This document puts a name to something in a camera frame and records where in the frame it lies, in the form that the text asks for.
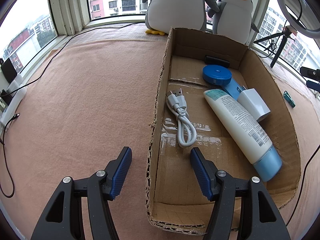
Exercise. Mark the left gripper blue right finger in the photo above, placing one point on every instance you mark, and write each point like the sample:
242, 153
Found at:
220, 188

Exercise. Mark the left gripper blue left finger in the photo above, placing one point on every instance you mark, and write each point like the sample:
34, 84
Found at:
102, 187

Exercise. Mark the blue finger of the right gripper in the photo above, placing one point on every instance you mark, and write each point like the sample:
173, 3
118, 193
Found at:
313, 74
313, 85

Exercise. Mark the white power adapter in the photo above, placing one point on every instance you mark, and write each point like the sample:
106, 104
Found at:
254, 104

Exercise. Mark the light blue card device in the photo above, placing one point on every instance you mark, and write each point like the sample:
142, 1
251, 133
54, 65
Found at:
233, 89

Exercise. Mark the blue round tape measure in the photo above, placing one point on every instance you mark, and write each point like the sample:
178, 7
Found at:
216, 75

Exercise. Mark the black cylinder device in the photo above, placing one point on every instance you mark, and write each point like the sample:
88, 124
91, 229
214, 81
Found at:
210, 60

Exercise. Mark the teal clothes peg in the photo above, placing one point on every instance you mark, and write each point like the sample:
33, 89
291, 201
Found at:
288, 98

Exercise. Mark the black tripod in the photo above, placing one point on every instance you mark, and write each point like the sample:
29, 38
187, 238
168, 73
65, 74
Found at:
273, 47

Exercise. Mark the white blue lotion tube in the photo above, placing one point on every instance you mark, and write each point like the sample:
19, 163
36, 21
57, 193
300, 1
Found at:
250, 137

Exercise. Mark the brown cardboard box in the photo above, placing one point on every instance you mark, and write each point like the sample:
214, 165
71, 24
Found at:
174, 201

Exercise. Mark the small penguin plush toy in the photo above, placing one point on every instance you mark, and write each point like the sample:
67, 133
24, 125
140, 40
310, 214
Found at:
234, 19

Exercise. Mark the pink blanket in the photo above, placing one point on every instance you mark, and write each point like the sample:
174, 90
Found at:
93, 99

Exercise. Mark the white power strip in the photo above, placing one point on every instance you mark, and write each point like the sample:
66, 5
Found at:
17, 94

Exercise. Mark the large penguin plush toy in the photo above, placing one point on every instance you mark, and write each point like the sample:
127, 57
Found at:
162, 15

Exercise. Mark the black charger plug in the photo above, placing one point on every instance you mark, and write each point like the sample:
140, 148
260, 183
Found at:
8, 70

